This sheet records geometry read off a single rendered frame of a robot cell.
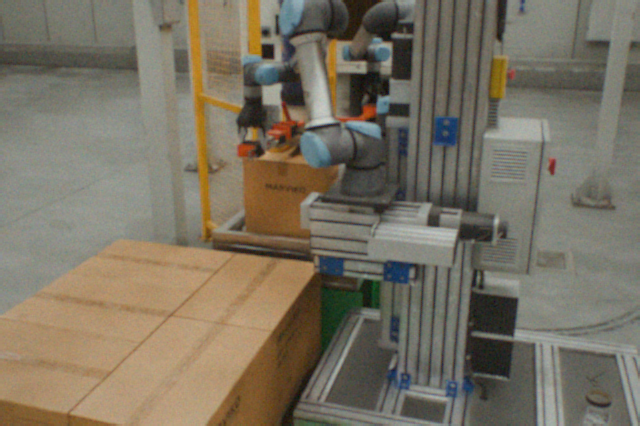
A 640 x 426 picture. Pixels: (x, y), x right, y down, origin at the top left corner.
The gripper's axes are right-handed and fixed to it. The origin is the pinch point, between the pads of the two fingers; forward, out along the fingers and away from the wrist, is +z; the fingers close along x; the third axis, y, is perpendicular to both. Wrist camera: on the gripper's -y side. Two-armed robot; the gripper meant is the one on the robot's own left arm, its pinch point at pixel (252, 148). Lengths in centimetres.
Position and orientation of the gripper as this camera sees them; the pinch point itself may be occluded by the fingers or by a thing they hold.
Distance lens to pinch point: 258.2
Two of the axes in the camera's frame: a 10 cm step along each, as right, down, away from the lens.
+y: 3.3, -3.3, 8.9
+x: -9.5, -1.1, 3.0
